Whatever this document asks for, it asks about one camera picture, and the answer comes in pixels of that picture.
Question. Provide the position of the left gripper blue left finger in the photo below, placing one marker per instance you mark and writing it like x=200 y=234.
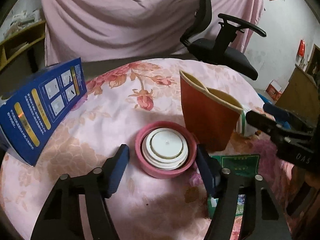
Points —
x=114 y=168

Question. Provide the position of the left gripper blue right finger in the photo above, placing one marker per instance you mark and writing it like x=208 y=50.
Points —
x=209 y=169

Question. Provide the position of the green eagle snack packet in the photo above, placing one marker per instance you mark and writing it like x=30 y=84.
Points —
x=232 y=196

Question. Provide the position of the red paper bag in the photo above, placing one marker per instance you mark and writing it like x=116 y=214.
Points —
x=210 y=114

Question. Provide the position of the white green paper packet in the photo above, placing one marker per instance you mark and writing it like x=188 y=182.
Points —
x=242 y=127

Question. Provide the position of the blue cardboard box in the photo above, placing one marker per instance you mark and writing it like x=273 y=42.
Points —
x=32 y=112

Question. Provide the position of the wooden cabinet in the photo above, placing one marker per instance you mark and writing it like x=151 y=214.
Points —
x=301 y=96

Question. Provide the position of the blue plastic bucket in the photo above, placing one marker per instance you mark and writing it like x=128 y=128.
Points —
x=265 y=100

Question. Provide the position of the red box on floor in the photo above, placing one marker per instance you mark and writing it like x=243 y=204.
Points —
x=274 y=90

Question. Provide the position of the floral pink tablecloth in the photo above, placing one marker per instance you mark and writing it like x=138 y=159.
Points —
x=117 y=105

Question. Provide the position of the black office chair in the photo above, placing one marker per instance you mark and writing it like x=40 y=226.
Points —
x=218 y=51

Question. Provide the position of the wooden shelf unit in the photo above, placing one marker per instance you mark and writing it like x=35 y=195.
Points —
x=20 y=42

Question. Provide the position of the stack of papers on shelf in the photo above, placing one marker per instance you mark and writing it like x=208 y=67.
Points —
x=23 y=20

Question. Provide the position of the red packet hanging on wall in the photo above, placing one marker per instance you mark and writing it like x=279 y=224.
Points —
x=301 y=49

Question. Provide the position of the pink sheet on wall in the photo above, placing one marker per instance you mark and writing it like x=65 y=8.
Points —
x=99 y=30

